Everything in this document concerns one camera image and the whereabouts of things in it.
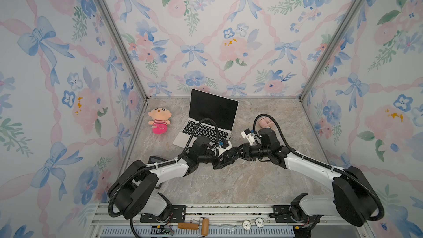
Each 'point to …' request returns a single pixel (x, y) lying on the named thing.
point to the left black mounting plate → (176, 214)
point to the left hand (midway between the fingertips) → (231, 155)
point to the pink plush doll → (160, 117)
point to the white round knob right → (259, 222)
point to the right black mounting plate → (282, 214)
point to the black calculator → (153, 160)
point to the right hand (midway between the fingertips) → (233, 154)
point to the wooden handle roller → (202, 226)
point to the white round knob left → (247, 225)
